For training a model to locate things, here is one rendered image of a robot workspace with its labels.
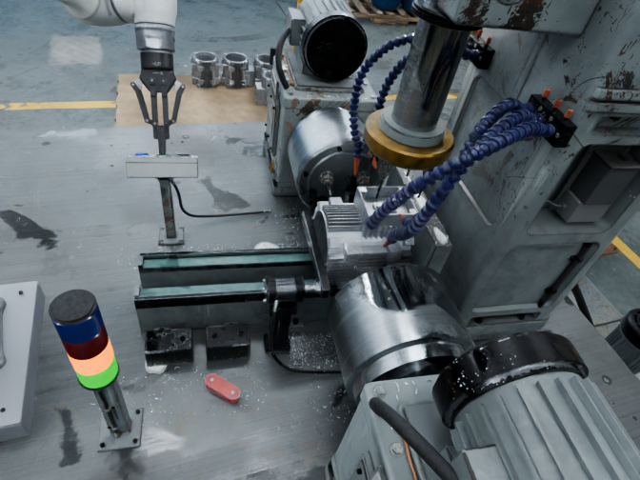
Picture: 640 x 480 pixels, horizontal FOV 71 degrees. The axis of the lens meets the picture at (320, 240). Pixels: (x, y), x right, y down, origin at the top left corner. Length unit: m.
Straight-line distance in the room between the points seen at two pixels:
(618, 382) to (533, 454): 0.94
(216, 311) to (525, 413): 0.76
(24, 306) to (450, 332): 0.92
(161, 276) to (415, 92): 0.72
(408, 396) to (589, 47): 0.60
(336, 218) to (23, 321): 0.72
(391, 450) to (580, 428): 0.24
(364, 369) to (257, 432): 0.33
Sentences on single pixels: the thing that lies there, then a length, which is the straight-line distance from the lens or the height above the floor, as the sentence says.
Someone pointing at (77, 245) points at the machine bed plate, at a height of 0.80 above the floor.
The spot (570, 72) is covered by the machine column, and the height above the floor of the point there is 1.51.
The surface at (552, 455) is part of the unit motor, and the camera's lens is 0.52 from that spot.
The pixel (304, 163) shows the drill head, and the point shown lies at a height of 1.10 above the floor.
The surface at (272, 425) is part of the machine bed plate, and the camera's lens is 1.04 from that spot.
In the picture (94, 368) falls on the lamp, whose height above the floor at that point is 1.09.
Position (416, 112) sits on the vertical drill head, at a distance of 0.86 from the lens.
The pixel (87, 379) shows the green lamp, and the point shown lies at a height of 1.06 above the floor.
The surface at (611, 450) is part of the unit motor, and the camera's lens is 0.56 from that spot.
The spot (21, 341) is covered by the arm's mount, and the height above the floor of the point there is 0.86.
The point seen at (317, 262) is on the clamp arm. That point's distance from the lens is 1.00.
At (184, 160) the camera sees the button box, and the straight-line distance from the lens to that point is 1.19.
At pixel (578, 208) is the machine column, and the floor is 1.26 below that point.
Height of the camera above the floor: 1.76
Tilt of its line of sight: 44 degrees down
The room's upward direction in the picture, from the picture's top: 12 degrees clockwise
